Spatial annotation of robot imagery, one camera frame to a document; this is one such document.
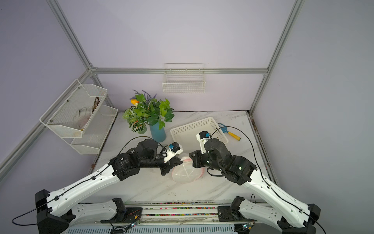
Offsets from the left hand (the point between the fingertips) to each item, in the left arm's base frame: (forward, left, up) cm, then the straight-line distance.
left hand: (178, 162), depth 67 cm
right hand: (+2, -6, +2) cm, 7 cm away
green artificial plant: (+26, +18, +8) cm, 33 cm away
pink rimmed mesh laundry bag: (-4, -3, -3) cm, 6 cm away
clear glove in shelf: (+24, +54, +6) cm, 60 cm away
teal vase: (+30, +18, -19) cm, 40 cm away
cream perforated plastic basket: (+32, -2, -21) cm, 38 cm away
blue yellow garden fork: (+36, -31, -21) cm, 52 cm away
